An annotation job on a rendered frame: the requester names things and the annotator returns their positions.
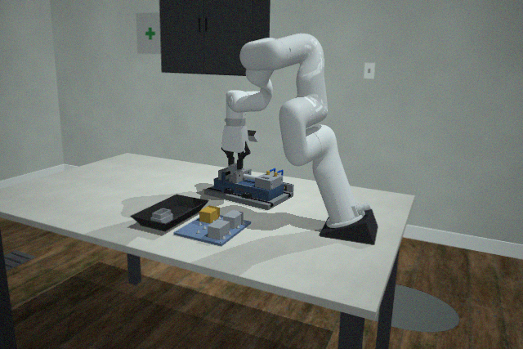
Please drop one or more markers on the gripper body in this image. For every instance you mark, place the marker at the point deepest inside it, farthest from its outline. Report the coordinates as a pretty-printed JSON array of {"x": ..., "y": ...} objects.
[{"x": 234, "y": 138}]

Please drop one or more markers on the yellow rectangular block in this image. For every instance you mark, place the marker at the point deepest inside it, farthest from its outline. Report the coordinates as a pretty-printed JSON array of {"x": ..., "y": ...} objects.
[{"x": 209, "y": 214}]

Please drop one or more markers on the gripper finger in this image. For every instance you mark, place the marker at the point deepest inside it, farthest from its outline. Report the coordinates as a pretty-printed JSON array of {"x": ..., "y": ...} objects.
[
  {"x": 231, "y": 159},
  {"x": 241, "y": 156}
]

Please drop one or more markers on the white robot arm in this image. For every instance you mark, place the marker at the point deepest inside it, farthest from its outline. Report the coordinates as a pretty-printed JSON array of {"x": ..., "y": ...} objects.
[{"x": 301, "y": 145}]

